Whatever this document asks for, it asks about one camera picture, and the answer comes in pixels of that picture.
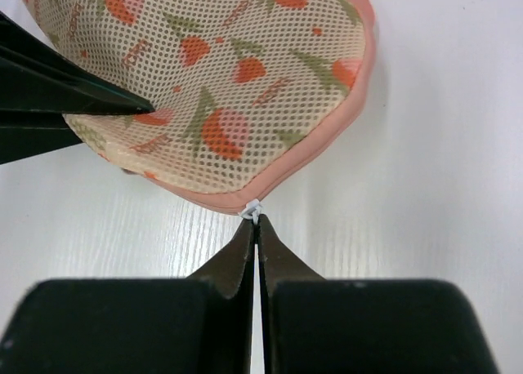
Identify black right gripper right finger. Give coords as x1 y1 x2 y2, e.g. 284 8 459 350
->
257 216 498 373

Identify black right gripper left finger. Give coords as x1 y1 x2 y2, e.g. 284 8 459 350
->
1 221 256 373

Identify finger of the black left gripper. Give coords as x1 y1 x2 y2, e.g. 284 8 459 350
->
1 15 154 163

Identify floral mesh laundry bag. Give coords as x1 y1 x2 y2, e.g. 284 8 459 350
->
22 0 375 214

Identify white zipper pull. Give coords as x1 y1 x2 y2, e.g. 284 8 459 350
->
239 198 262 225

